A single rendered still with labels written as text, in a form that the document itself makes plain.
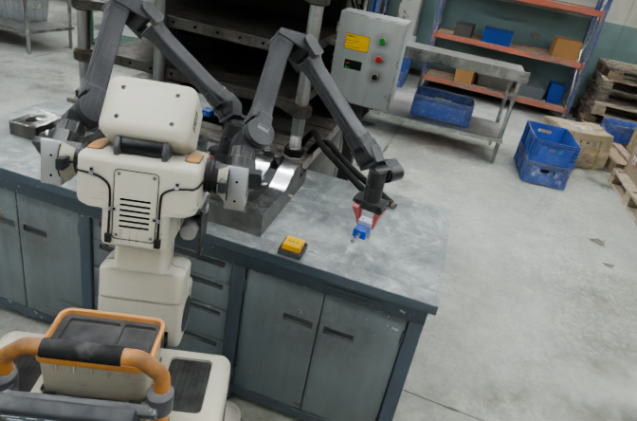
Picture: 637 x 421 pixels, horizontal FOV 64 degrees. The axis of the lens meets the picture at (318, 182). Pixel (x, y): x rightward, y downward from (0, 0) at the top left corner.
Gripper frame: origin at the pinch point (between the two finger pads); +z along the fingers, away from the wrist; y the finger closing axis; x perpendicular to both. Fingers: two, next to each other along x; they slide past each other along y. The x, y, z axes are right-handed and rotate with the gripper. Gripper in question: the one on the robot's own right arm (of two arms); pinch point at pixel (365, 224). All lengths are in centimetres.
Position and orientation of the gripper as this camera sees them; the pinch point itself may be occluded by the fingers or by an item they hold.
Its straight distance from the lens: 167.3
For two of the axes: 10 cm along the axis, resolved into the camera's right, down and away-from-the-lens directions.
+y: -8.8, -3.3, 3.5
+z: -1.6, 8.8, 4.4
